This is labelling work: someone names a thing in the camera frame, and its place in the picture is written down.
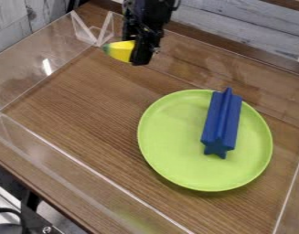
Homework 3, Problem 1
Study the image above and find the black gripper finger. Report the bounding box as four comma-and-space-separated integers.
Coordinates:
129, 37, 160, 66
121, 21, 137, 41

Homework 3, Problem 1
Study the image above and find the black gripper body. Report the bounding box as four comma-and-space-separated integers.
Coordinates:
121, 0, 180, 46

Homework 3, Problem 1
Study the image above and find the yellow toy banana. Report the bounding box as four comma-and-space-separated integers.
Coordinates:
101, 40, 135, 63

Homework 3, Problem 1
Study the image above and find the blue foam block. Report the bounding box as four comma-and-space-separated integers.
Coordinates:
200, 88, 242, 159

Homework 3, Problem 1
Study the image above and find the green round plate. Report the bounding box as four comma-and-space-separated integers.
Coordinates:
136, 89, 275, 193

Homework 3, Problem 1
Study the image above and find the black metal bracket with bolt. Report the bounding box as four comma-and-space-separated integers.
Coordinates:
29, 214, 63, 234

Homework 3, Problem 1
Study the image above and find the black cable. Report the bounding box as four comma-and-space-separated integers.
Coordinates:
0, 207, 35, 234

